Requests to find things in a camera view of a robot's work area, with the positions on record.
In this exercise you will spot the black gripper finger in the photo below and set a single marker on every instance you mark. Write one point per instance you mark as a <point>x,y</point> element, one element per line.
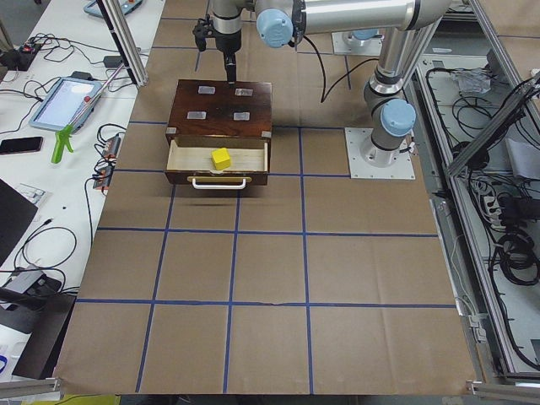
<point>230,67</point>

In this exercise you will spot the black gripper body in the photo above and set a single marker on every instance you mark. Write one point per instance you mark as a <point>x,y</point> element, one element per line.
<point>226,42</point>

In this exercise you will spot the yellow cube block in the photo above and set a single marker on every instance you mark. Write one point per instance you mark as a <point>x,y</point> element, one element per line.
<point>221,158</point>

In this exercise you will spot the wooden drawer with white handle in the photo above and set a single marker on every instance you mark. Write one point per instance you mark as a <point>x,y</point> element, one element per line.
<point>206,162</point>

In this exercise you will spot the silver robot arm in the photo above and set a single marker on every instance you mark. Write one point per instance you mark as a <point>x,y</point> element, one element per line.
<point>361,38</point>
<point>408,26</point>

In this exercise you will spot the dark wooden drawer box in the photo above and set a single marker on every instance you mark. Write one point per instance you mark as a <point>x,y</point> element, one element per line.
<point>215,108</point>

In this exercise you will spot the black power adapter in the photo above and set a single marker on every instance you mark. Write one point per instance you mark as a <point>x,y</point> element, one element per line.
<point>112,61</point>

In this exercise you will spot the blue teach pendant tablet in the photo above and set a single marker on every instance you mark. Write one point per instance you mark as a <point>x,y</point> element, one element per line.
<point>63,102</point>

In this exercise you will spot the black smartphone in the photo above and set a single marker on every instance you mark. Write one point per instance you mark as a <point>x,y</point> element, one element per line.
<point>21,145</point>

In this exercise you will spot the brown paper table cover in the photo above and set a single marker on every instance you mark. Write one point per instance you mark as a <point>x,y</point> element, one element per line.
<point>314,283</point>

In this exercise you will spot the black laptop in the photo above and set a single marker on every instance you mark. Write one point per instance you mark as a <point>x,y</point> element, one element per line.
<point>17,212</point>

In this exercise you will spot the aluminium frame post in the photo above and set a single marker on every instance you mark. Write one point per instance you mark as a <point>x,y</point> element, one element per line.
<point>122,36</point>

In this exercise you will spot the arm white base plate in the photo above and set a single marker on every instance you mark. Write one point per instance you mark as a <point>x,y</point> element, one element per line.
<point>366,161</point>
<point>341,48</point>

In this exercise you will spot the green handled reacher grabber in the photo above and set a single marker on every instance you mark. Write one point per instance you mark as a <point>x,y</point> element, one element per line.
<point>63,136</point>

